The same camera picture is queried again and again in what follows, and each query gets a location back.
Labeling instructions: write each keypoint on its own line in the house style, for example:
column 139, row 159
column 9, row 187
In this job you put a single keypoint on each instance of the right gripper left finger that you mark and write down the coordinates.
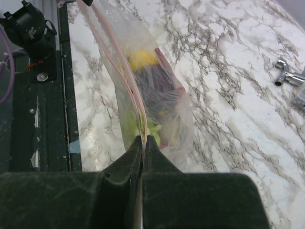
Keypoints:
column 109, row 199

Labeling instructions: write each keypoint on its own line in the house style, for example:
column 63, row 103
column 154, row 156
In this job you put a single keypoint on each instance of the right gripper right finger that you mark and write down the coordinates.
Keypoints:
column 176, row 200

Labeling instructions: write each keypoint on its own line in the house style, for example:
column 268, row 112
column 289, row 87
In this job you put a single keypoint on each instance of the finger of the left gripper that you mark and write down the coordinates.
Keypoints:
column 88, row 2

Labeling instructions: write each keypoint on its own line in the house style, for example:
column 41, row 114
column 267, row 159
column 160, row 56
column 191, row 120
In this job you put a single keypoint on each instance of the clear zip top bag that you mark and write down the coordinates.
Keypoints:
column 117, row 34

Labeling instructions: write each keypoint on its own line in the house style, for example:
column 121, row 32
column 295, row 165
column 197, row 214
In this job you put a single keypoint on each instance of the green fake lettuce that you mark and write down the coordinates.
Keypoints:
column 130, row 129

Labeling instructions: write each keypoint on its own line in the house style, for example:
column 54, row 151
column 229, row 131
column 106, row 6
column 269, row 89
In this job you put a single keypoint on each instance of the yellow fake food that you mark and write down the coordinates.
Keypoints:
column 140, row 58

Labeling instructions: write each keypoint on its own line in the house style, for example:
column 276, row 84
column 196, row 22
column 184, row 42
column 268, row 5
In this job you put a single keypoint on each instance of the dark purple fake eggplant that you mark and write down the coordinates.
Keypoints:
column 157, row 86

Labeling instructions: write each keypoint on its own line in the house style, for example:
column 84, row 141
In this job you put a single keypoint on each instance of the blue tape piece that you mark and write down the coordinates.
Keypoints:
column 74, row 147

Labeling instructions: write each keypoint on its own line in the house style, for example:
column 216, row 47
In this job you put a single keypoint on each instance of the clear plastic screw box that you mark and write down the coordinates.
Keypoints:
column 299, row 99

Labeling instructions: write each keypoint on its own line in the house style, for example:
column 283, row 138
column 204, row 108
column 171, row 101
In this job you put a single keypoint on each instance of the chrome metal faucet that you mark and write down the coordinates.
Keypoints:
column 296, row 79

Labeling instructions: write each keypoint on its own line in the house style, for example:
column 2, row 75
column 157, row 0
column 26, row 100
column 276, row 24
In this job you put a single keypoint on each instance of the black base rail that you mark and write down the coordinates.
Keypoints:
column 38, row 116

